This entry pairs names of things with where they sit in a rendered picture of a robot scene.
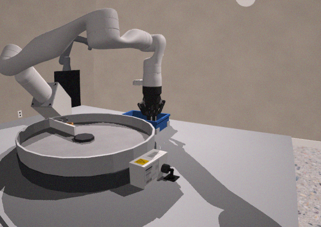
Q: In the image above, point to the blue open crate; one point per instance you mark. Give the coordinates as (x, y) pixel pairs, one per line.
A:
(160, 124)

